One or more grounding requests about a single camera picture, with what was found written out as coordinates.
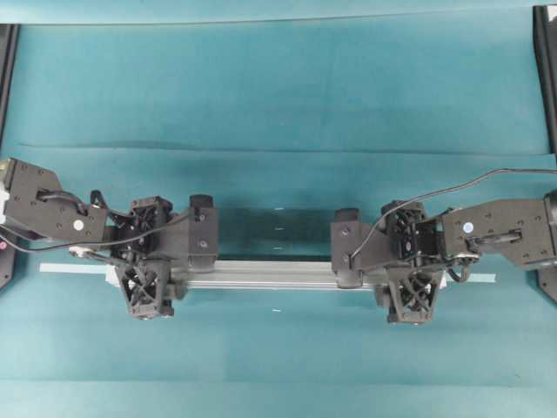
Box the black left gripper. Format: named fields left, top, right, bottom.
left=109, top=196, right=187, bottom=320

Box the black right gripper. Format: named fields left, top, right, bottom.
left=360, top=200, right=444, bottom=325

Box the silver aluminium extrusion rail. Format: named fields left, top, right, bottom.
left=104, top=260, right=446, bottom=290

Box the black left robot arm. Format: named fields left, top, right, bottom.
left=1, top=158, right=185, bottom=320

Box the teal table cloth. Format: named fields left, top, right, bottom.
left=1, top=9, right=556, bottom=417

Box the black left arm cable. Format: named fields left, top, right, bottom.
left=0, top=191, right=144, bottom=271

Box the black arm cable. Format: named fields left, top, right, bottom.
left=347, top=167, right=557, bottom=262
left=0, top=191, right=144, bottom=271

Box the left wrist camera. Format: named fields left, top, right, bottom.
left=188, top=194, right=218, bottom=273

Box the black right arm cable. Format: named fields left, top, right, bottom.
left=347, top=167, right=557, bottom=262

